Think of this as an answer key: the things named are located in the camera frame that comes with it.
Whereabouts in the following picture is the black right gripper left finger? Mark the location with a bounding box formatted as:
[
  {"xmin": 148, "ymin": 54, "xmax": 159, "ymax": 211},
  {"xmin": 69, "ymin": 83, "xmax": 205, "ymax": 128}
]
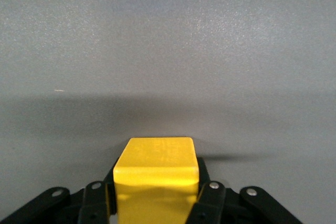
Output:
[{"xmin": 0, "ymin": 155, "xmax": 119, "ymax": 224}]

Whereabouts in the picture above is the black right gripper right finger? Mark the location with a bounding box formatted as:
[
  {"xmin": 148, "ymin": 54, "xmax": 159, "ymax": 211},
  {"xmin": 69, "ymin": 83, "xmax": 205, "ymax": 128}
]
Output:
[{"xmin": 183, "ymin": 156, "xmax": 303, "ymax": 224}]

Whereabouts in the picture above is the yellow wooden block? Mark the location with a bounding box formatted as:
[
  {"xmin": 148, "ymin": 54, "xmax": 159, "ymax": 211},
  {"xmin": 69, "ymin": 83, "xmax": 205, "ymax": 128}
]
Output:
[{"xmin": 112, "ymin": 137, "xmax": 200, "ymax": 224}]

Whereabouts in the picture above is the gray table mat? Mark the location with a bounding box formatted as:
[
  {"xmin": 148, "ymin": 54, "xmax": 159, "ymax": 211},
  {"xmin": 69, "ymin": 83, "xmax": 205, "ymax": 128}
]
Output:
[{"xmin": 0, "ymin": 0, "xmax": 336, "ymax": 224}]

